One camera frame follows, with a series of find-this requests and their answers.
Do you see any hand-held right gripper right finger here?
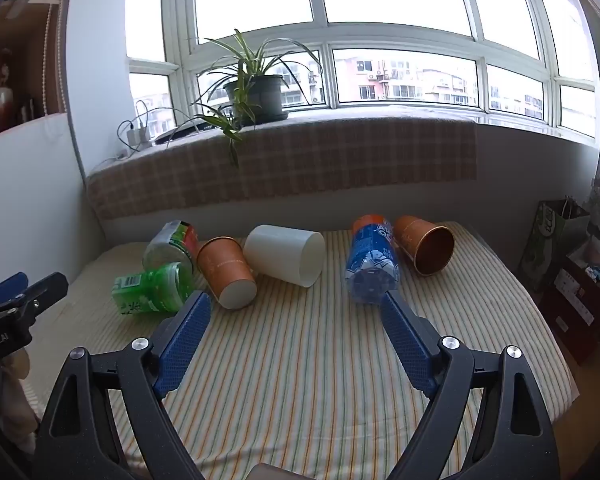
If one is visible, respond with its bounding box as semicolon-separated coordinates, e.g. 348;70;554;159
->
380;290;561;480

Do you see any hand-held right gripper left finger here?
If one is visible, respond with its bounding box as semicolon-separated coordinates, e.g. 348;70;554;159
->
32;290;213;480

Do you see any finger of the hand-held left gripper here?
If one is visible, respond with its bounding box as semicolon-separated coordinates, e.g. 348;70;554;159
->
0;272;30;311
0;272;70;330

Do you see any orange paper cup white base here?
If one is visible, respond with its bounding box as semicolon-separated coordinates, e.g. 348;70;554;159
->
196;236;258;310

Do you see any orange cup copper inside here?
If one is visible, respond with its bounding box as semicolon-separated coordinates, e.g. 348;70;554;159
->
392;215;455;277

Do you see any white plastic cup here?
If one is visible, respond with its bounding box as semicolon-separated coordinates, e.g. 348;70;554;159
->
242;224;327;289

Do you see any person's left hand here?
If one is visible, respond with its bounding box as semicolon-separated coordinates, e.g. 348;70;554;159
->
0;347;40;457

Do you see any green plastic bottle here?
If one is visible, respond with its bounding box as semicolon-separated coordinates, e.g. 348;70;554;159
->
111;262;196;317

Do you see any blue label plastic bottle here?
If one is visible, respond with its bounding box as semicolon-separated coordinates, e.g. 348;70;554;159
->
344;214;401;305

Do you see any clear bottle green red label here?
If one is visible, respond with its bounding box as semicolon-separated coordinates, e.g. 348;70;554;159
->
142;220;201;282

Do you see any striped bed sheet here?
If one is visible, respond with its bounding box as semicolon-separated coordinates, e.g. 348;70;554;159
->
22;220;581;480

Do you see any green paper bag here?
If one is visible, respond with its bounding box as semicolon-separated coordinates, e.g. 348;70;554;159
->
517;199;592;292

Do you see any dark red open box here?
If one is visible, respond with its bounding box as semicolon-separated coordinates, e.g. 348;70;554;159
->
539;234;600;367

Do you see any plaid windowsill cloth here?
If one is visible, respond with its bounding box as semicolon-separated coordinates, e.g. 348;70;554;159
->
85;110;479;222

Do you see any black flat object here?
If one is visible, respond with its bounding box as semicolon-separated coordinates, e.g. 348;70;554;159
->
155;122;216;144

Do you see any potted spider plant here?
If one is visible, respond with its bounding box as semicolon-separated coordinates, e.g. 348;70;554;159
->
166;28;324;169

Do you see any white charger cable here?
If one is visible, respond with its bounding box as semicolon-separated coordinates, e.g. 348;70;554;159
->
116;100;153;161

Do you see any beaded blind cord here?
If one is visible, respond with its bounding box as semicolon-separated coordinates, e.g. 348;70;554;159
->
39;0;79;117

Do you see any white window frame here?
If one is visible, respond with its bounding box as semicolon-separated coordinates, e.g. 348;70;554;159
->
125;0;600;150

